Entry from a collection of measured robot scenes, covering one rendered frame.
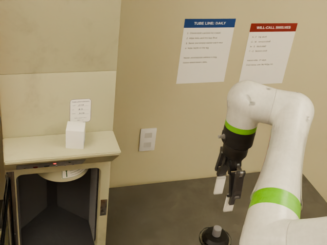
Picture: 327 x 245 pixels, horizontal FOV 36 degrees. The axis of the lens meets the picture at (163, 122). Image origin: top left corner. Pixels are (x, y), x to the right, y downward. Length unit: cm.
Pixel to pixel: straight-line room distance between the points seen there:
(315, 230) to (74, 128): 71
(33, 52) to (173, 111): 87
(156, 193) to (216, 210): 27
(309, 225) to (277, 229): 7
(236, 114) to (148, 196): 89
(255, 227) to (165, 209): 106
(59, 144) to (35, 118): 10
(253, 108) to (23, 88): 62
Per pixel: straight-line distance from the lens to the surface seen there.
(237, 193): 150
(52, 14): 133
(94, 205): 176
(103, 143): 146
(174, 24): 190
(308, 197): 237
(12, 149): 144
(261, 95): 135
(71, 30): 135
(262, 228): 109
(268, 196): 114
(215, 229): 167
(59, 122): 148
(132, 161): 217
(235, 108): 136
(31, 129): 148
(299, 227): 106
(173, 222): 207
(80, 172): 164
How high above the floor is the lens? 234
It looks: 32 degrees down
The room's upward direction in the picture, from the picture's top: 7 degrees clockwise
